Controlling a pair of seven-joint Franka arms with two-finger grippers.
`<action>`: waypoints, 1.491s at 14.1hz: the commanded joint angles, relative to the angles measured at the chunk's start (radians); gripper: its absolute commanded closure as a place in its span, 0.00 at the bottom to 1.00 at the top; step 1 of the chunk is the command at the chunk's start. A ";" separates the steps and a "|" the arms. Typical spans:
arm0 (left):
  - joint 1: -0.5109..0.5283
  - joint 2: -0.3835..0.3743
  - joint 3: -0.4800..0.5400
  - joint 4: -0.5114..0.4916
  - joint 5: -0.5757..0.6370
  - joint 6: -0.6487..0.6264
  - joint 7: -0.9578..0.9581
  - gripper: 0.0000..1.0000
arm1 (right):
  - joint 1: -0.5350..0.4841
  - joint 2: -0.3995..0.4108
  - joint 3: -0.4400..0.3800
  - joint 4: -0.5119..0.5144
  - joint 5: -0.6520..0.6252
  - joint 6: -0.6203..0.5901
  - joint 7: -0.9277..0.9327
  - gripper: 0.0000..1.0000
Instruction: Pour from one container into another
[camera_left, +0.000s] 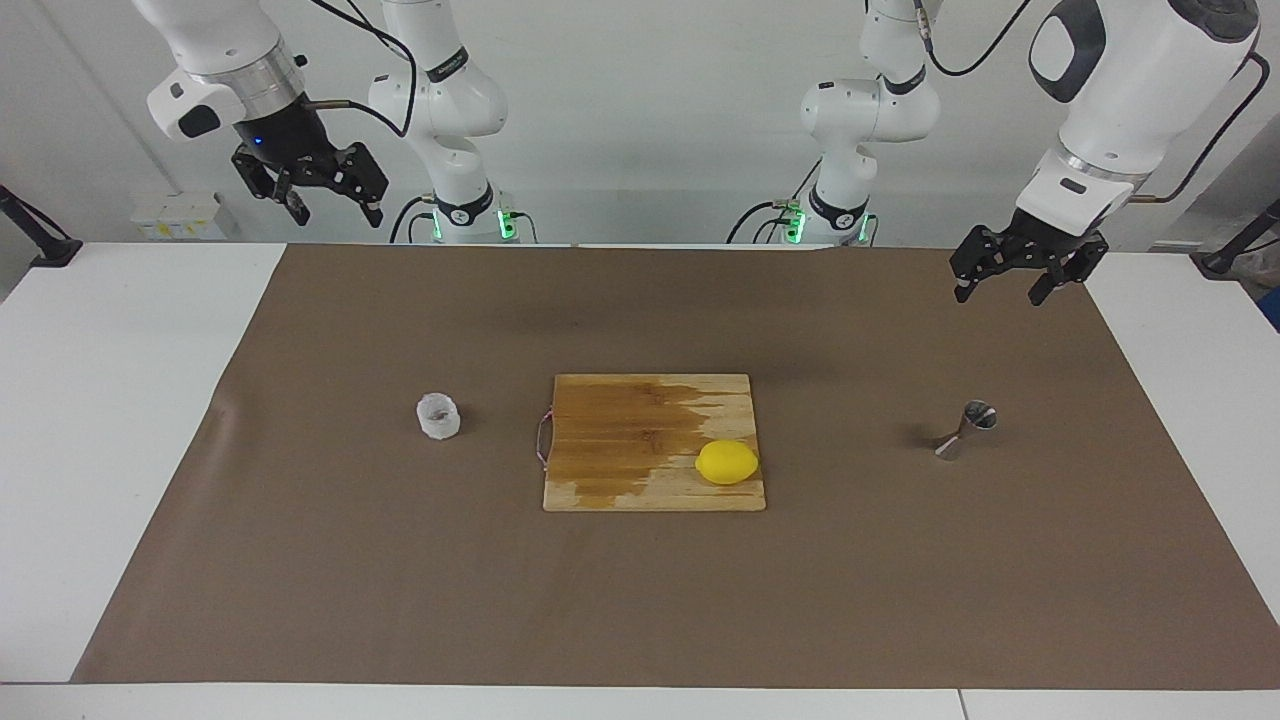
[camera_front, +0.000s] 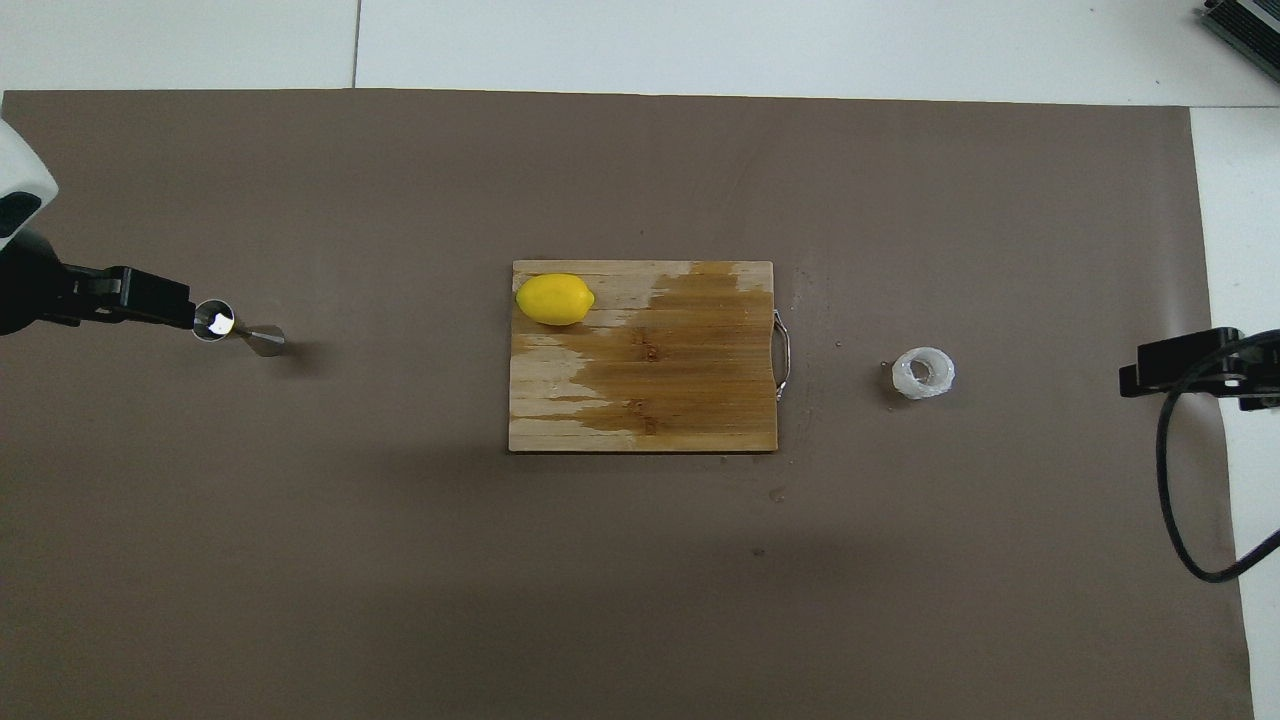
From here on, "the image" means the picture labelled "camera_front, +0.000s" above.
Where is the steel jigger cup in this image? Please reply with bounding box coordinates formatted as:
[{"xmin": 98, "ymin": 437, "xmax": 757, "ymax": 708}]
[{"xmin": 192, "ymin": 298, "xmax": 287, "ymax": 358}]

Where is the yellow lemon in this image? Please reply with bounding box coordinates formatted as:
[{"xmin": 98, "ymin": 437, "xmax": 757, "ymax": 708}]
[{"xmin": 515, "ymin": 273, "xmax": 597, "ymax": 327}]

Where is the metal cutting board handle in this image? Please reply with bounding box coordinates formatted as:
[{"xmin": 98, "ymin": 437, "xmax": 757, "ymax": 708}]
[{"xmin": 772, "ymin": 308, "xmax": 793, "ymax": 403}]

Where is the clear plastic cup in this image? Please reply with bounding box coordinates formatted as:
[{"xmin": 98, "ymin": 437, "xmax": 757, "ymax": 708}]
[{"xmin": 891, "ymin": 346, "xmax": 956, "ymax": 401}]

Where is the brown paper table mat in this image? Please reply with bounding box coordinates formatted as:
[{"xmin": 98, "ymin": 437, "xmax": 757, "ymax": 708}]
[{"xmin": 0, "ymin": 88, "xmax": 1256, "ymax": 720}]

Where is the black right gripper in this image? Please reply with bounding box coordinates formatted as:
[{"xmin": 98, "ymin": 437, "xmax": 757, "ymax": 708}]
[{"xmin": 1119, "ymin": 328, "xmax": 1280, "ymax": 411}]

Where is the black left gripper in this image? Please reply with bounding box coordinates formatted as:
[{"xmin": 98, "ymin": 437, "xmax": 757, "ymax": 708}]
[{"xmin": 0, "ymin": 230, "xmax": 197, "ymax": 337}]

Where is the grey finned electronic device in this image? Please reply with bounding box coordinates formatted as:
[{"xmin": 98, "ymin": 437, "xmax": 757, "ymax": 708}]
[{"xmin": 1198, "ymin": 0, "xmax": 1280, "ymax": 83}]

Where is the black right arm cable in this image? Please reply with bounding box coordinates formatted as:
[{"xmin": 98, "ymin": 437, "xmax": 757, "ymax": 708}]
[{"xmin": 1155, "ymin": 330, "xmax": 1280, "ymax": 584}]

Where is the wooden cutting board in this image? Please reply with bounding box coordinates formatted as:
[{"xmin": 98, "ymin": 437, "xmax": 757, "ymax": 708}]
[{"xmin": 508, "ymin": 260, "xmax": 778, "ymax": 454}]

